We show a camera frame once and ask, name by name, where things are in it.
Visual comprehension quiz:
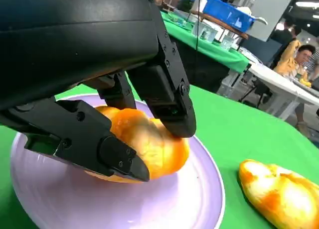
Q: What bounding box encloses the blue plastic crate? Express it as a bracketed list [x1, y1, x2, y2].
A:
[203, 0, 256, 32]

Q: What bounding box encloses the green covered workbench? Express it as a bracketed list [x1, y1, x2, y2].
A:
[160, 11, 251, 74]

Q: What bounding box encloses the wooden board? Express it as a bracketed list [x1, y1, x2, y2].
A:
[190, 9, 250, 39]

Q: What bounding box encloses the green table cloth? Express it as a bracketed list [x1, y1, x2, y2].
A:
[0, 72, 319, 229]

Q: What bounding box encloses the grey panel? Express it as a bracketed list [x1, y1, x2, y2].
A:
[239, 0, 298, 42]

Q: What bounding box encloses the lilac plate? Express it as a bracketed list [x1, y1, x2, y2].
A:
[9, 94, 226, 229]

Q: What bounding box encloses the person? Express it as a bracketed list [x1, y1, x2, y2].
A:
[270, 19, 303, 69]
[305, 37, 319, 81]
[273, 38, 317, 132]

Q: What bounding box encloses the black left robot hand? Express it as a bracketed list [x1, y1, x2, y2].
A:
[0, 0, 197, 183]

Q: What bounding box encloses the black chair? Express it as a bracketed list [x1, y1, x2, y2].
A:
[238, 77, 273, 108]

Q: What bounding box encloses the white table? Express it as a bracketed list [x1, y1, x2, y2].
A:
[245, 62, 319, 122]

